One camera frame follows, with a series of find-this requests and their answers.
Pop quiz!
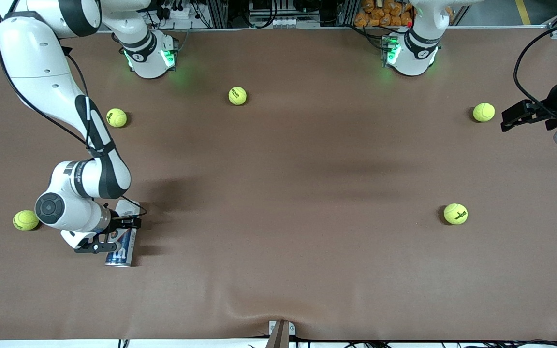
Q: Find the grey table edge bracket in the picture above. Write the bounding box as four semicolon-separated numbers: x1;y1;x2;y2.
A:
266;320;297;348

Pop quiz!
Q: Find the white connector block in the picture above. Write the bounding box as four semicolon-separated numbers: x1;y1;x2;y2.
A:
268;17;304;28

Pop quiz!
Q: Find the white and blue tennis can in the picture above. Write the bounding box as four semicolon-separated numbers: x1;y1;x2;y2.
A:
104;200;140;267

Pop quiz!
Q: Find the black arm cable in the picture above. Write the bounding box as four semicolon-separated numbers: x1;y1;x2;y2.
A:
0;46;147;218
513;19;557;119

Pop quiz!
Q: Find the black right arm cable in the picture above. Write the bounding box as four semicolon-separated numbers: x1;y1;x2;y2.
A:
0;46;147;218

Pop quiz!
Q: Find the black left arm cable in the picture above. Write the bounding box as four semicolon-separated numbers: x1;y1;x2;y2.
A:
513;19;557;119

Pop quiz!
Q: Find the white power strip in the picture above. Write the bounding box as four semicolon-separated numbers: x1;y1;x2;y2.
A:
162;5;191;20

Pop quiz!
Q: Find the orange packaged items pile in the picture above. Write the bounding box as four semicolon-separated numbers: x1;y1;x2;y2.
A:
354;0;413;28

